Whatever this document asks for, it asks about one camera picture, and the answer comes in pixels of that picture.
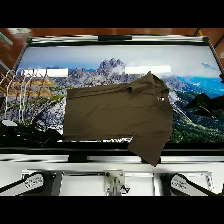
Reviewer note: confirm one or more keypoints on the brown T-shirt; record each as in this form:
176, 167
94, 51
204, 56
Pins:
116, 113

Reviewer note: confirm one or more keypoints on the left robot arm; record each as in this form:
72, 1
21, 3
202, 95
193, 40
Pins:
26, 184

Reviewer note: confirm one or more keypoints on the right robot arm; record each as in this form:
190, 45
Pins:
186, 185

